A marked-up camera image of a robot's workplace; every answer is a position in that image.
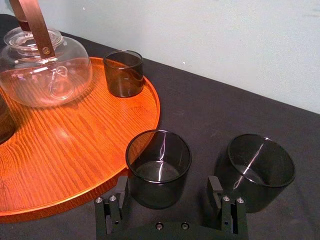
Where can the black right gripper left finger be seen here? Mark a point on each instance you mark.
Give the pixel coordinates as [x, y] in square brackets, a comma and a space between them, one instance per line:
[113, 212]

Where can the smoked glass tumbler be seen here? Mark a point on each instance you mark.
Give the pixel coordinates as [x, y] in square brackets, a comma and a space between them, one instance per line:
[5, 122]
[257, 172]
[158, 170]
[123, 75]

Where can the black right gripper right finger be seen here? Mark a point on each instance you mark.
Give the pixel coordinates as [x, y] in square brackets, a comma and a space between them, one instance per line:
[226, 215]

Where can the round orange wooden tray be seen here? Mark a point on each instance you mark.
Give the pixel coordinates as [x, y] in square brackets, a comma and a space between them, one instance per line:
[67, 140]

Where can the black table cloth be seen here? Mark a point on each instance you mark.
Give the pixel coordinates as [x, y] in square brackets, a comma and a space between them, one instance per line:
[225, 112]

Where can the clear glass teapot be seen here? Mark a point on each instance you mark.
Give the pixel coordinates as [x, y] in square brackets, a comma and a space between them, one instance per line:
[45, 75]

